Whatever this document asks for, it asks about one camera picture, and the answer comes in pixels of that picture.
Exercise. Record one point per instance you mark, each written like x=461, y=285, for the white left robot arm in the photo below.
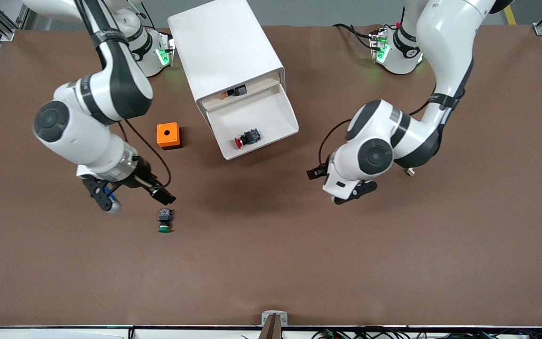
x=445, y=42

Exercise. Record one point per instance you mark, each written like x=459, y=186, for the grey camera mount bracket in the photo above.
x=274, y=320

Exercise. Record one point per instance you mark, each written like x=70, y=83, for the brown table mat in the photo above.
x=271, y=259

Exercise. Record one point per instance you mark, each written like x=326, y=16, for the small black orange part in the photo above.
x=236, y=91

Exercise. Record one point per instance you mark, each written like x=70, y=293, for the white ledge with black rim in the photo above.
x=181, y=333

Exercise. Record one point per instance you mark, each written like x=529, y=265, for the red mushroom push button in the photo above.
x=246, y=138

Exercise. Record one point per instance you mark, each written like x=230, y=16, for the orange button enclosure box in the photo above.
x=167, y=134

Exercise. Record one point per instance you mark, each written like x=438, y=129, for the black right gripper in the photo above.
x=142, y=174

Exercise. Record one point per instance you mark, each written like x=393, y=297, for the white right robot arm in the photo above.
x=111, y=89

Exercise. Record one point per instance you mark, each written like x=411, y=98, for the green mushroom push button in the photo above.
x=165, y=221

